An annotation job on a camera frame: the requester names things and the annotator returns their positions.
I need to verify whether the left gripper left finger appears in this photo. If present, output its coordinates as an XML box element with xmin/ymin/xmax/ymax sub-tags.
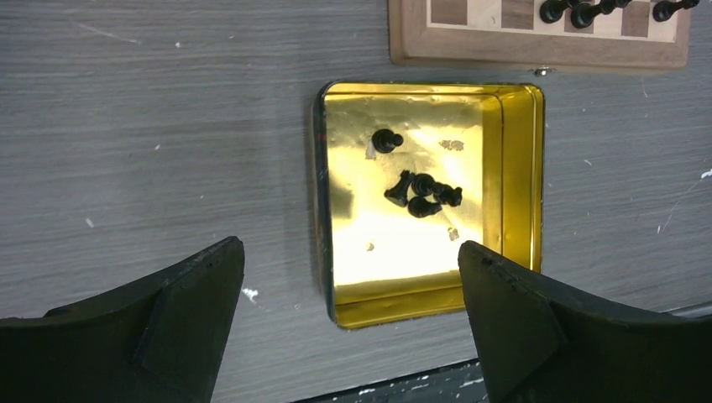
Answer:
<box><xmin>1</xmin><ymin>236</ymin><xmax>245</xmax><ymax>402</ymax></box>

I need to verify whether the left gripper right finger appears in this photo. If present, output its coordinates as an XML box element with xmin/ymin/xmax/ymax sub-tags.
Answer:
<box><xmin>458</xmin><ymin>241</ymin><xmax>711</xmax><ymax>402</ymax></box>

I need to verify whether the gold metal tray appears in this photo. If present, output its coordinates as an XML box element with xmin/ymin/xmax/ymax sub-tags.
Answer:
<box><xmin>310</xmin><ymin>81</ymin><xmax>546</xmax><ymax>330</ymax></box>

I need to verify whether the wooden chess board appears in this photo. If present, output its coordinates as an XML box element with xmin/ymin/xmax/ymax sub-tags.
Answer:
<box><xmin>388</xmin><ymin>1</ymin><xmax>694</xmax><ymax>74</ymax></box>

